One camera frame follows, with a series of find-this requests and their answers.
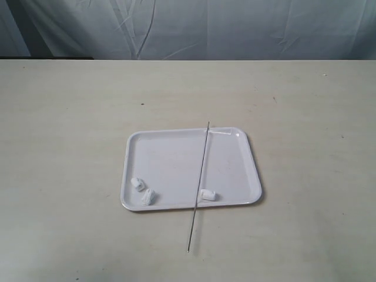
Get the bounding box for white plastic tray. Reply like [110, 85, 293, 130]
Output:
[120, 127, 263, 212]

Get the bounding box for thin metal skewer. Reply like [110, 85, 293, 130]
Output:
[187, 121, 210, 253]

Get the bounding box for white marshmallow piece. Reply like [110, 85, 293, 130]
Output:
[142, 189, 156, 206]
[130, 177, 145, 192]

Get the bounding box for white marshmallow piece end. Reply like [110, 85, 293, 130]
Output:
[199, 189, 216, 202]

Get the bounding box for white fabric backdrop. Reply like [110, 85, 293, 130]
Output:
[1, 1, 375, 60]

